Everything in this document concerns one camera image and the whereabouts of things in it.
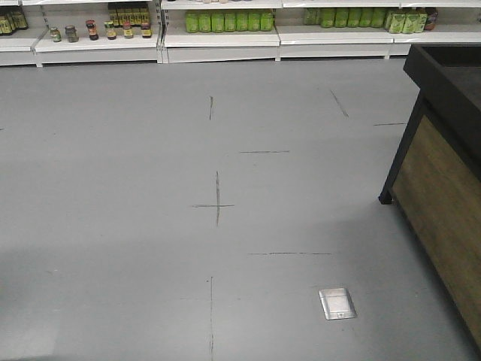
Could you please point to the metal floor socket plate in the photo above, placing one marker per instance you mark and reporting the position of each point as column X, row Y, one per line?
column 337, row 304

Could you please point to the green drink bottles left row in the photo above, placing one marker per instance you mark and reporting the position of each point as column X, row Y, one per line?
column 250, row 20

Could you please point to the green drink bottles row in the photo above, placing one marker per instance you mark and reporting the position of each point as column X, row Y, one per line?
column 250, row 20
column 345, row 17

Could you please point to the black wooden display stand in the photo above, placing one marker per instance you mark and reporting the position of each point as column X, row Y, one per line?
column 434, row 178

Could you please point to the green drink bottles right row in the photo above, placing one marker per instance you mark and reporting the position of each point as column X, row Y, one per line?
column 345, row 17

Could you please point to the sauce jar red lid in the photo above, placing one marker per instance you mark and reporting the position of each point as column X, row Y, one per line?
column 92, row 30

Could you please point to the green pickle jar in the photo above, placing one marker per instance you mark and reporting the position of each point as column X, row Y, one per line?
column 55, row 34

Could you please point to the white supermarket shelf unit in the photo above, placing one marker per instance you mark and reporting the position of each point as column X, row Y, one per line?
column 154, row 31

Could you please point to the dark soy sauce bottles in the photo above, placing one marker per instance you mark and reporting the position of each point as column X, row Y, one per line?
column 12, row 20

